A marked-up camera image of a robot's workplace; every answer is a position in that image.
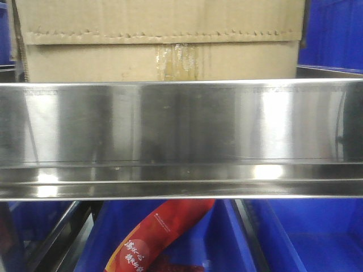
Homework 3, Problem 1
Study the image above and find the brown corrugated cardboard box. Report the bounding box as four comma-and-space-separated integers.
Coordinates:
8, 1, 307, 82

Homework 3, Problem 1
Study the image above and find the blue plastic bin lower centre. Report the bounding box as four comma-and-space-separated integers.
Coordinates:
74, 199, 257, 271

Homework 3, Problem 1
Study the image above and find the blue plastic bin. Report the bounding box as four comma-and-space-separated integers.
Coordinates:
246, 198, 362, 271
74, 199, 257, 271
8, 201, 71, 241
298, 1, 362, 70
1, 1, 15, 66

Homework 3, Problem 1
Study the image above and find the red printed snack bag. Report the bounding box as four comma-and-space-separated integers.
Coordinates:
104, 199, 215, 271

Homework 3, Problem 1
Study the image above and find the blue plastic bin lower right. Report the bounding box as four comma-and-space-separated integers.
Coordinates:
246, 198, 362, 271

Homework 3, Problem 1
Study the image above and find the blue plastic bin lower left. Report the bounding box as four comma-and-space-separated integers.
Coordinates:
8, 201, 71, 241

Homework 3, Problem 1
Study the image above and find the blue plastic bin upper right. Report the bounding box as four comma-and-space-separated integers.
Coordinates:
298, 1, 362, 70

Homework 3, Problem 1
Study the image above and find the blue plastic bin upper left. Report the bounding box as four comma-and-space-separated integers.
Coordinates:
1, 1, 15, 66

